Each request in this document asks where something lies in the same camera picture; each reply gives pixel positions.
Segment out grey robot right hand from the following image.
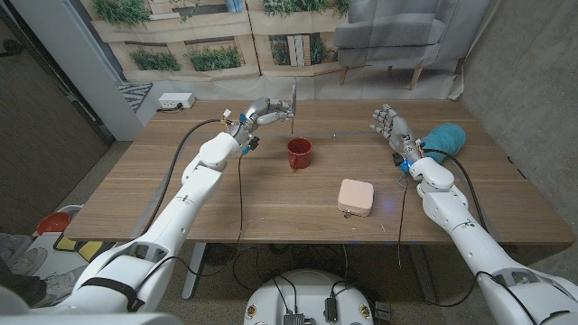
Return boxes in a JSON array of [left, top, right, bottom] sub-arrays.
[[369, 103, 424, 166]]

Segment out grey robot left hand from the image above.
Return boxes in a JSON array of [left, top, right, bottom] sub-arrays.
[[228, 97, 295, 145]]

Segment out grey scissors with yellow handles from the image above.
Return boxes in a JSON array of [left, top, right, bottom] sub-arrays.
[[288, 76, 300, 136]]

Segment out red enamel cup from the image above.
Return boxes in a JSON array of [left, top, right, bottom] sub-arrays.
[[286, 136, 314, 171]]

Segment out pink jewelry box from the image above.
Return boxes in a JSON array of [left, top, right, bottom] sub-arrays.
[[337, 178, 375, 218]]

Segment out teal towel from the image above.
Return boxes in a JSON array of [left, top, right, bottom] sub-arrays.
[[419, 122, 467, 164]]

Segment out printed room backdrop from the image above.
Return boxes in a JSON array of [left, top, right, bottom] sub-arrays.
[[79, 0, 493, 101]]

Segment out white power strip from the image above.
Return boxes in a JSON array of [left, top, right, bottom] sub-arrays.
[[158, 92, 197, 110]]

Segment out metal table leg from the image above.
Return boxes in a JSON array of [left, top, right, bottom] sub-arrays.
[[182, 242, 208, 301], [408, 243, 437, 303]]

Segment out black round floor fan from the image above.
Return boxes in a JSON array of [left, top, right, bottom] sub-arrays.
[[203, 243, 236, 267]]

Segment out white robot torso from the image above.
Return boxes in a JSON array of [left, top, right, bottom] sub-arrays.
[[243, 269, 375, 325]]

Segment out red bowl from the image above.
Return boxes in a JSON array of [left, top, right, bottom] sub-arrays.
[[35, 211, 72, 237]]

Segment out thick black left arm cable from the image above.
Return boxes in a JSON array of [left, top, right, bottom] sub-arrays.
[[135, 117, 227, 238]]

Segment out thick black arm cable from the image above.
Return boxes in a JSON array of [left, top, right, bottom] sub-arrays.
[[135, 117, 227, 238], [422, 147, 538, 325]]

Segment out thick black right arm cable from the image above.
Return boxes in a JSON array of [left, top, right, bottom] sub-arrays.
[[422, 147, 538, 325]]

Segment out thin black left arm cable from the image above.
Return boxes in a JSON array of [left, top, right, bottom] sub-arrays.
[[135, 153, 261, 299]]

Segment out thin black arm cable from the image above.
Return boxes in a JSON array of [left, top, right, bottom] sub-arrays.
[[135, 153, 261, 299], [396, 173, 410, 272]]

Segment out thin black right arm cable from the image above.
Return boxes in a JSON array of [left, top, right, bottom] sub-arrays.
[[396, 173, 410, 272]]

